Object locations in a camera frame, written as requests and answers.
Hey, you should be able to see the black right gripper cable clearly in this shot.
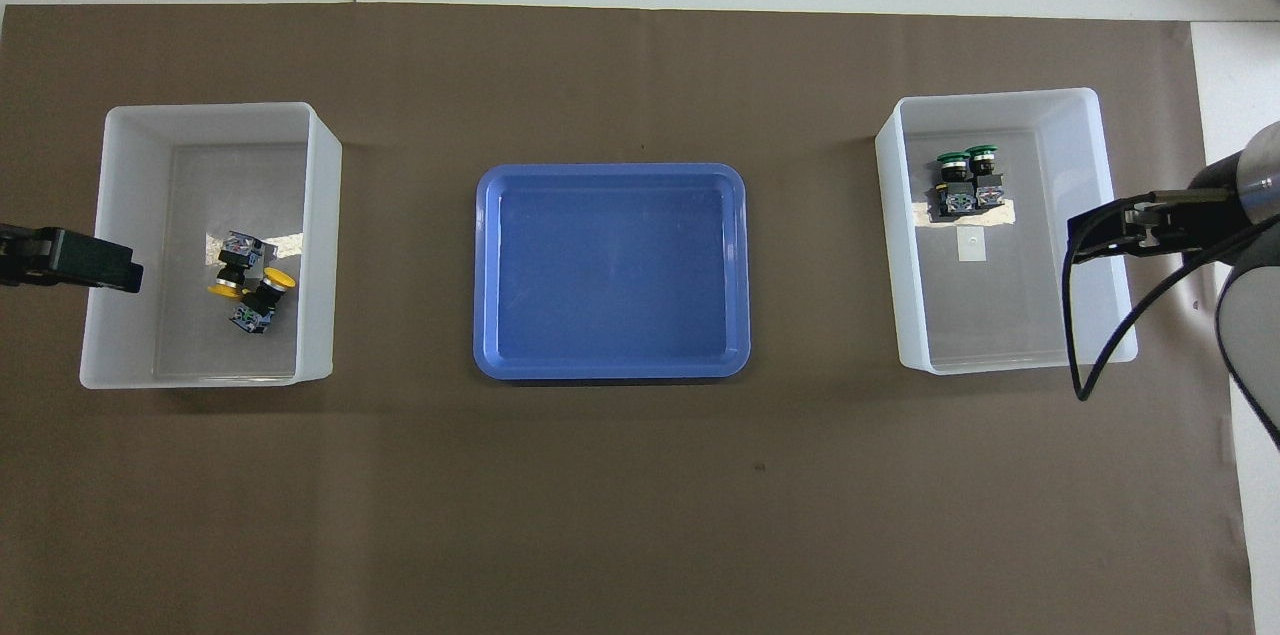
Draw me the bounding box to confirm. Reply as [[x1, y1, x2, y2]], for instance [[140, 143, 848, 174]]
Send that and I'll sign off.
[[1062, 187, 1280, 403]]

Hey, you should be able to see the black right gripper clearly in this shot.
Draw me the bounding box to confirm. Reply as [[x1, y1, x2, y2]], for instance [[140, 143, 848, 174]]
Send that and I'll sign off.
[[1066, 155, 1247, 268]]

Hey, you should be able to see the green push button switch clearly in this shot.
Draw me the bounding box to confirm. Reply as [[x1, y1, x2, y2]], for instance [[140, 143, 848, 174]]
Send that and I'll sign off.
[[965, 144, 1007, 211], [930, 151, 977, 222]]

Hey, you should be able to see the yellow push button switch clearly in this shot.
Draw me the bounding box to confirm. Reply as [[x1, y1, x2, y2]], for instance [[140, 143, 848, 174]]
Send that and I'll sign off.
[[230, 267, 298, 337], [207, 230, 265, 300]]

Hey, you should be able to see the blue plastic tray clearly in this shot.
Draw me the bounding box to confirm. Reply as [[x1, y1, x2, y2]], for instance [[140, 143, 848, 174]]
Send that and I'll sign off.
[[473, 163, 751, 382]]

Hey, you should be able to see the translucent white plastic box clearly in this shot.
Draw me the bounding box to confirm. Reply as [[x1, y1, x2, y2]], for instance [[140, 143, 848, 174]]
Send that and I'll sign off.
[[875, 87, 1139, 376], [79, 102, 343, 390]]

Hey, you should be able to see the brown paper table mat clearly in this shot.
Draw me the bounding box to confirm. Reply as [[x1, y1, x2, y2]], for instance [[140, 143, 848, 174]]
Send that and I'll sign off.
[[0, 3, 1257, 635]]

